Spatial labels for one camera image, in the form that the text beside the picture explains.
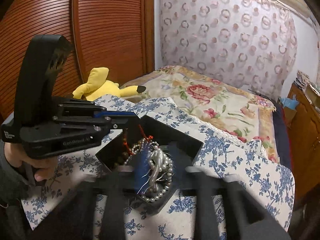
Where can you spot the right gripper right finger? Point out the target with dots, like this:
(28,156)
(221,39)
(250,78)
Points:
(187,178)

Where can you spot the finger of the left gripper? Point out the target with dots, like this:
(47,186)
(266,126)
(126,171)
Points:
(88,109)
(112,122)

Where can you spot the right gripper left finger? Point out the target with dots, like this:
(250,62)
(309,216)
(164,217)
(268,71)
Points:
(135,169)

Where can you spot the black square jewelry box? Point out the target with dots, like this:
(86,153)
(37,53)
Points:
(149,135)

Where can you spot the left hand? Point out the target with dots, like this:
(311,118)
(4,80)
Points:
(16,156)

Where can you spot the yellow Pikachu plush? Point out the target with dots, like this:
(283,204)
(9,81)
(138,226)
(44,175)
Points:
(97,85)

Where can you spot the blue floral white cloth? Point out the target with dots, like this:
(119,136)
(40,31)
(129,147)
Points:
(271,183)

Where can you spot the floral quilt on bed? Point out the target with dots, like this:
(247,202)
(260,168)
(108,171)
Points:
(235,111)

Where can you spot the brown louvered wardrobe door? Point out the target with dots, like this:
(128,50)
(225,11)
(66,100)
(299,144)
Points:
(117,34)

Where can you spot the dark blue bed sheet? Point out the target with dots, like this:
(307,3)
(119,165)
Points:
(281,136)

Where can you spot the wooden side cabinet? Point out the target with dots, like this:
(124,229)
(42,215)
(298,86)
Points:
(304,142)

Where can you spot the blue paper bag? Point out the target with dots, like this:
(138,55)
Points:
(289,103)

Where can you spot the pink circle pattern curtain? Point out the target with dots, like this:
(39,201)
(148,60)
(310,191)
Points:
(248,44)

